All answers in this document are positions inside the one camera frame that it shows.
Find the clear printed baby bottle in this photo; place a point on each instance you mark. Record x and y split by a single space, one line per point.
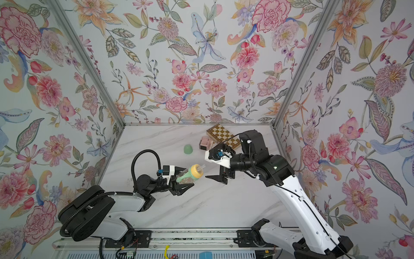
185 179

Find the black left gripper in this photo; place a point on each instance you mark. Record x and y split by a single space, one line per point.
173 188

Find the blue small box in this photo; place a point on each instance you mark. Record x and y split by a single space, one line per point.
206 255

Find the wooden folding chess board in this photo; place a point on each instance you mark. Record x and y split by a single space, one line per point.
219 133

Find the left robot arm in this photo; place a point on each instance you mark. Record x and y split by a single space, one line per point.
97 213

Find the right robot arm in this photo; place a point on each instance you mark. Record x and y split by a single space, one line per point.
316 239

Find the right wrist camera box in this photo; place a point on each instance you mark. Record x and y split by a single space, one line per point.
219 157

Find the yellow cable tie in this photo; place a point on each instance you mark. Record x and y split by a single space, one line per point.
166 252

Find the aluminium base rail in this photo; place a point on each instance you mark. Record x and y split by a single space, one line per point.
198 238

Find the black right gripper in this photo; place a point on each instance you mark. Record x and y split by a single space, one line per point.
228 173

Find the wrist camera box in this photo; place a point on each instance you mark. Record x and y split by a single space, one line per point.
219 157
167 172

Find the yellow bottle collar with nipple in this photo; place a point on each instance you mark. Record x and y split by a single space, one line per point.
197 171

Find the green egg-shaped cap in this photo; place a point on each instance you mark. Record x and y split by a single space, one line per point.
188 149

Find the pink toy block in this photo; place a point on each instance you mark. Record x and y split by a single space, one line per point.
205 143

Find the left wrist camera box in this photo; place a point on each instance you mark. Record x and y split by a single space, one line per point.
167 172

